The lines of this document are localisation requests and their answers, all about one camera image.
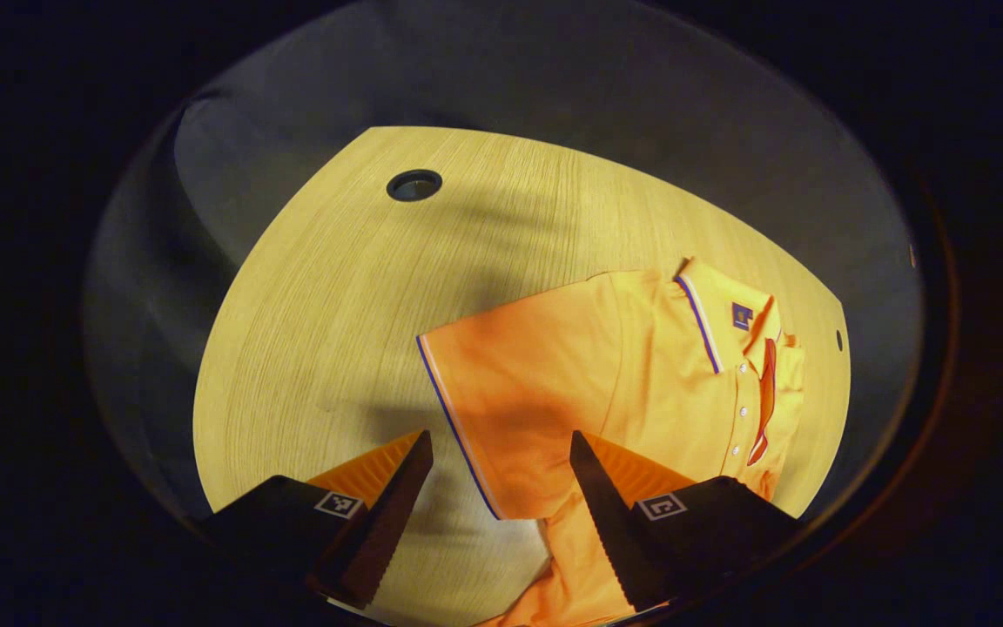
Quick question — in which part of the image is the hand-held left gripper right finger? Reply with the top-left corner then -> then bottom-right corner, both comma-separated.
569,430 -> 803,613

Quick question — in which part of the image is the orange polo T-shirt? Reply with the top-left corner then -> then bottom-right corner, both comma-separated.
416,256 -> 807,627

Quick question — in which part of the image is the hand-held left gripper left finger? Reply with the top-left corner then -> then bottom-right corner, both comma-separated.
195,430 -> 434,610

